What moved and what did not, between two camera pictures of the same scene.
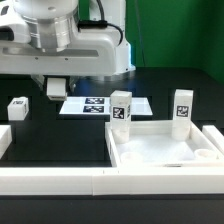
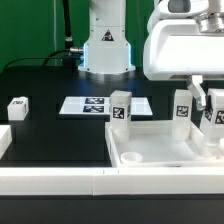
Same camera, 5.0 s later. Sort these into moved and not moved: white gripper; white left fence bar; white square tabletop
Moved: white gripper
Not moved: white left fence bar; white square tabletop
